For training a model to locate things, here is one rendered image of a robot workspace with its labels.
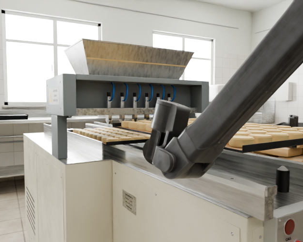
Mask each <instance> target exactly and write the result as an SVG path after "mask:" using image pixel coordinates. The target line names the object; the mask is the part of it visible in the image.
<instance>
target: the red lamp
mask: <svg viewBox="0 0 303 242"><path fill-rule="evenodd" d="M294 226H295V224H294V221H293V220H292V219H290V220H289V221H288V222H287V223H286V226H285V232H286V234H287V235H290V234H292V232H293V230H294Z"/></svg>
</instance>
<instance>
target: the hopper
mask: <svg viewBox="0 0 303 242"><path fill-rule="evenodd" d="M64 52H65V54H66V56H67V58H68V60H69V62H70V64H71V66H72V68H73V70H74V72H75V74H92V75H108V76H126V77H143V78H160V79H178V80H179V79H180V78H181V76H182V74H183V72H184V70H185V69H186V67H187V65H188V63H189V61H190V60H191V58H192V56H193V54H194V53H195V52H192V51H184V50H176V49H168V48H157V47H149V46H142V45H133V44H126V43H118V42H110V41H102V40H94V39H86V38H81V39H80V40H78V41H77V42H75V43H74V44H72V45H71V46H69V47H68V48H66V49H65V50H64Z"/></svg>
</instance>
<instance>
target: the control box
mask: <svg viewBox="0 0 303 242"><path fill-rule="evenodd" d="M290 219H292V220H293V221H294V224H295V226H294V230H293V232H292V234H290V235H287V234H286V232H285V226H286V223H287V222H288V221H289V220H290ZM263 227H264V240H263V242H297V241H301V242H303V201H301V202H297V203H294V204H291V205H288V206H284V207H281V208H277V209H274V212H273V219H270V220H267V221H263Z"/></svg>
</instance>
